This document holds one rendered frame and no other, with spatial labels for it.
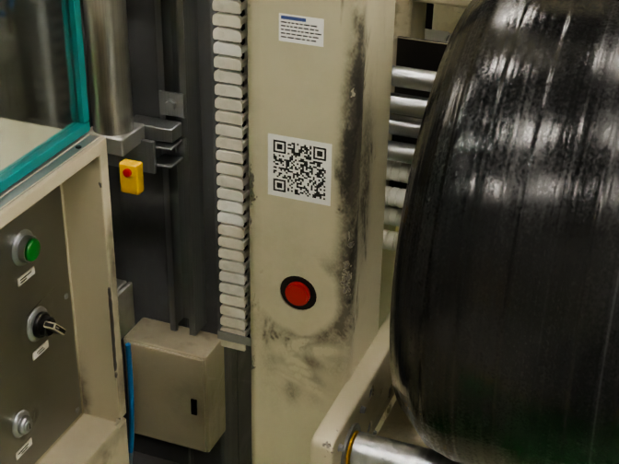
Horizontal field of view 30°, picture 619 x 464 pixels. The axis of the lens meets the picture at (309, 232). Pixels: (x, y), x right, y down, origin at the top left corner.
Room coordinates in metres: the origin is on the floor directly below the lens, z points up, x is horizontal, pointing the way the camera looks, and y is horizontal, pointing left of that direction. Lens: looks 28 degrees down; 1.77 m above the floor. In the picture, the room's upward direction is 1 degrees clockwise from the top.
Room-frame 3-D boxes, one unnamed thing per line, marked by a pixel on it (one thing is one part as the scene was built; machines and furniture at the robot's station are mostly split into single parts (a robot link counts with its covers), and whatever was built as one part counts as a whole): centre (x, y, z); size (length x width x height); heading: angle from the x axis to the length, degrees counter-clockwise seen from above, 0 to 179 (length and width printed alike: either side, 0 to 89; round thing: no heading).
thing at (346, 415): (1.20, -0.09, 0.90); 0.40 x 0.03 x 0.10; 159
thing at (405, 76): (1.57, -0.19, 1.05); 0.20 x 0.15 x 0.30; 69
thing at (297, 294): (1.15, 0.01, 1.06); 0.03 x 0.02 x 0.03; 69
